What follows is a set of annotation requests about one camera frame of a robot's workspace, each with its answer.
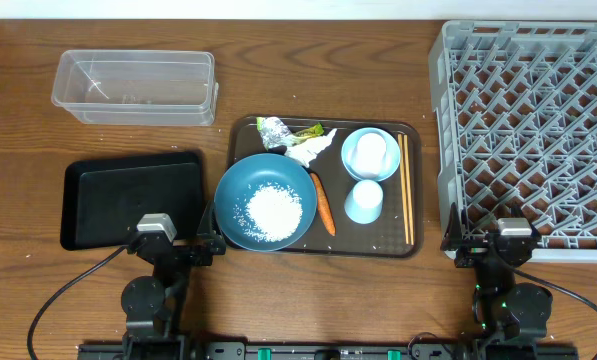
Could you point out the brown serving tray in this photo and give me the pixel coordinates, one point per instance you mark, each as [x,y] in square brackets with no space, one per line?
[385,237]

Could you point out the orange carrot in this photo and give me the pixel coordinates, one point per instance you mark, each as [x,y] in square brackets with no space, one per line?
[323,205]

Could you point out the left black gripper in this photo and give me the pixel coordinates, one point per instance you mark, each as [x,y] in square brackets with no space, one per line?
[212,239]

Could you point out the light blue cup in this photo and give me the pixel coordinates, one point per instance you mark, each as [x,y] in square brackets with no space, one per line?
[363,204]

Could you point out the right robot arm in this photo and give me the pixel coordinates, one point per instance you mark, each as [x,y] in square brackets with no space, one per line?
[507,311]

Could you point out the black waste tray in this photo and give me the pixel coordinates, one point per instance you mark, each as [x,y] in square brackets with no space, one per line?
[104,199]

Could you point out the white pink cup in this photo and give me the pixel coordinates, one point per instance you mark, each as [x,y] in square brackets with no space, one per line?
[368,155]

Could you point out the grey dishwasher rack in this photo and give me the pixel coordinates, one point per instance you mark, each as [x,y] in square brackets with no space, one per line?
[516,108]

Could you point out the crumpled white tissue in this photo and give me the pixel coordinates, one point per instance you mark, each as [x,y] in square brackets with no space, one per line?
[308,151]

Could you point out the wooden chopstick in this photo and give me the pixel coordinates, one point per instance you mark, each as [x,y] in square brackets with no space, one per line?
[408,190]
[403,187]

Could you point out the green snack wrapper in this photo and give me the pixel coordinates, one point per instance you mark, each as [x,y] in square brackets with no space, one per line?
[311,132]

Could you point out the wooden chopstick left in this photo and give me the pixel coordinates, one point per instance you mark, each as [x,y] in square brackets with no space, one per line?
[403,187]

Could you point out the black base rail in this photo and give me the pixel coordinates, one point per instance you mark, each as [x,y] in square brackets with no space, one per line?
[416,351]

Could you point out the light blue bowl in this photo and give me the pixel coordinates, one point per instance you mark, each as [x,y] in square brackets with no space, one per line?
[391,159]

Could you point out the clear plastic bin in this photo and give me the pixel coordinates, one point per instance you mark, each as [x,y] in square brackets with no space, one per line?
[137,87]

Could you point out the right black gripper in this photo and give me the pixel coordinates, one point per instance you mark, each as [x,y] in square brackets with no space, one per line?
[454,239]

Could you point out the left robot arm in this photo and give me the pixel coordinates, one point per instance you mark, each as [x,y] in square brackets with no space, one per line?
[154,304]

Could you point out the crumpled foil wrapper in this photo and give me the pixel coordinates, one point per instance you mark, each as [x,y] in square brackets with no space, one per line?
[273,132]

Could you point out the white rice pile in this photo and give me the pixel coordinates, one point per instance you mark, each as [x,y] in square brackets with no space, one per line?
[271,214]

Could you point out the wooden chopstick right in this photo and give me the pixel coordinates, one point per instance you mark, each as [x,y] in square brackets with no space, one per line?
[408,190]

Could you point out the dark blue plate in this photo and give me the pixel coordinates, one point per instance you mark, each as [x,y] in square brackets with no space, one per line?
[255,170]

